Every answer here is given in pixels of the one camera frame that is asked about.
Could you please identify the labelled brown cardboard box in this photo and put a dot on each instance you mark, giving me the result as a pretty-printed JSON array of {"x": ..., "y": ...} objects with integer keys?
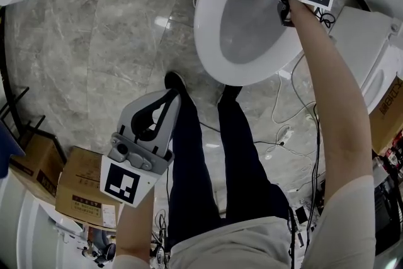
[{"x": 82, "y": 179}]

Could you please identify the white toilet seat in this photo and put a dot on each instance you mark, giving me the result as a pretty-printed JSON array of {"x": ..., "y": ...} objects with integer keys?
[{"x": 207, "y": 25}]

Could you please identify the person's black right shoe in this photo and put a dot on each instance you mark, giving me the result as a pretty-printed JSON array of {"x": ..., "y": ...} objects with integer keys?
[{"x": 231, "y": 92}]

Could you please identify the person's black shoe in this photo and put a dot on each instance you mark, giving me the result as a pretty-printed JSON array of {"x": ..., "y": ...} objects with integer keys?
[
  {"x": 231, "y": 92},
  {"x": 174, "y": 80}
]

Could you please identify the white toilet bowl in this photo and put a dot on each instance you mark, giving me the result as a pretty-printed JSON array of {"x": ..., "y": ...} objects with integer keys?
[{"x": 245, "y": 41}]

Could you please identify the white ceramic fixture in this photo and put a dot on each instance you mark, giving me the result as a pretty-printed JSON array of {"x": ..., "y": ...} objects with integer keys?
[{"x": 28, "y": 230}]

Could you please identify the black equipment case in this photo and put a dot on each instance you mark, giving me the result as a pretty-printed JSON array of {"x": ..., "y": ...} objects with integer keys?
[{"x": 388, "y": 214}]

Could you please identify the dark trousers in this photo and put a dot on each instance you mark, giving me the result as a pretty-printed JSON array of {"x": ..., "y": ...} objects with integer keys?
[{"x": 189, "y": 167}]

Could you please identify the beige shirt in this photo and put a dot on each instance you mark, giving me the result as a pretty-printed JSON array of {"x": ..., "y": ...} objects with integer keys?
[{"x": 236, "y": 245}]

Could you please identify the pile of small electronics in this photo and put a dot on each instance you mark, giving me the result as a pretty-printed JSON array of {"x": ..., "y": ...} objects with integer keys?
[{"x": 303, "y": 214}]

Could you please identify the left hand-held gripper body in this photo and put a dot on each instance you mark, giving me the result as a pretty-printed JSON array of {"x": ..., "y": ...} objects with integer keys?
[{"x": 148, "y": 163}]

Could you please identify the small brown cardboard box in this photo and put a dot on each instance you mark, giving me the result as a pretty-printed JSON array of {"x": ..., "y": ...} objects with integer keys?
[{"x": 37, "y": 160}]

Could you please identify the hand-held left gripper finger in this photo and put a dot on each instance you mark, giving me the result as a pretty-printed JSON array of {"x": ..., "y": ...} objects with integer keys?
[
  {"x": 171, "y": 123},
  {"x": 129, "y": 111}
]

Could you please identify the white toilet with closed lid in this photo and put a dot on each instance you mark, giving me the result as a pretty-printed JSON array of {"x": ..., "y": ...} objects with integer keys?
[{"x": 362, "y": 41}]

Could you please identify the printed brown cardboard box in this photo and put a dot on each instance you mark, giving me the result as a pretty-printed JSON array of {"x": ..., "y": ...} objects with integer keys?
[{"x": 387, "y": 116}]

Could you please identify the blue plastic object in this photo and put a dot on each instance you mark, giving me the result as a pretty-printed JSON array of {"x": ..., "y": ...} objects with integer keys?
[{"x": 7, "y": 151}]

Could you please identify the black metal rack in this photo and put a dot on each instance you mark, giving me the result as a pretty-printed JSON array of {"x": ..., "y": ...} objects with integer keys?
[{"x": 9, "y": 97}]

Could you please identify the person's right forearm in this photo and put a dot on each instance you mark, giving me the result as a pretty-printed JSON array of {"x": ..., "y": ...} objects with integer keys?
[{"x": 333, "y": 88}]

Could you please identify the person's black left shoe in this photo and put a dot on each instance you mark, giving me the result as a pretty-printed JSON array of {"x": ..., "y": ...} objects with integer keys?
[{"x": 174, "y": 80}]

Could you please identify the person's left forearm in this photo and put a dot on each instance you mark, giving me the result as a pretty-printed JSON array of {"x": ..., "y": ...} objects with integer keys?
[{"x": 135, "y": 230}]

